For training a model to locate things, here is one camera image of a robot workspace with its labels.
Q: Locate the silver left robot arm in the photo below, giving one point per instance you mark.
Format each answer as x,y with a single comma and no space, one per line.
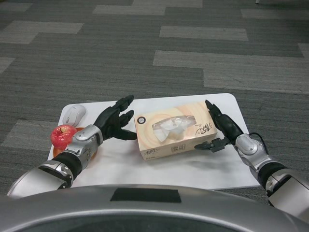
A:
84,142

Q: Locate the beige tissue box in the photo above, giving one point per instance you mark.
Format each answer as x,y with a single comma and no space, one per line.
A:
149,137

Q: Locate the white computer mouse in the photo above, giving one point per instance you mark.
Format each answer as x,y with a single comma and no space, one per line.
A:
72,114

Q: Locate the red apple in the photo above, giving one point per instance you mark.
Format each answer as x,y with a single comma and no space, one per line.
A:
61,137

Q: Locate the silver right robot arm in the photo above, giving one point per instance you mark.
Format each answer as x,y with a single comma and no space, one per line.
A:
248,147

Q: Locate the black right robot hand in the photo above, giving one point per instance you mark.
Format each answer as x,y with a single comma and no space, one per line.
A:
228,126

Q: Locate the silver robot chest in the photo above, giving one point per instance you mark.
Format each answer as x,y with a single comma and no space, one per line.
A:
72,210

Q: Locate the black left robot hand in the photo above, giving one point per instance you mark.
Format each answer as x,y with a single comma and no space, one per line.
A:
108,123

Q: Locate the orange plastic plate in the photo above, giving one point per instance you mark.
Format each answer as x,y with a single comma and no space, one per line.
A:
57,152

